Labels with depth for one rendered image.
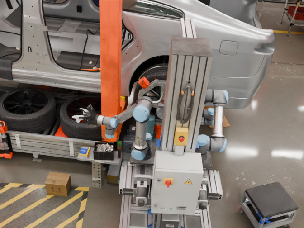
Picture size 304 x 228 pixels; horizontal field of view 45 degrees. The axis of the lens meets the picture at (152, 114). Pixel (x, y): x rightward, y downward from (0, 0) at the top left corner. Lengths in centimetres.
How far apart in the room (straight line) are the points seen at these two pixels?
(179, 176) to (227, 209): 152
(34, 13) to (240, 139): 291
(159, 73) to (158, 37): 36
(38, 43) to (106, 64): 101
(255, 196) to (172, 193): 126
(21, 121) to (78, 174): 86
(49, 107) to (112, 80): 122
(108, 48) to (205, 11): 104
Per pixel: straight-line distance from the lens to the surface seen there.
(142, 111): 271
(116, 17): 307
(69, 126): 412
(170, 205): 285
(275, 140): 508
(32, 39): 406
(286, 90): 617
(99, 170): 388
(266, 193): 386
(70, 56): 474
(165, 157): 267
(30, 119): 425
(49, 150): 425
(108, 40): 317
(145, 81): 367
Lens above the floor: 308
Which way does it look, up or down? 37 degrees down
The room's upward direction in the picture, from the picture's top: 5 degrees clockwise
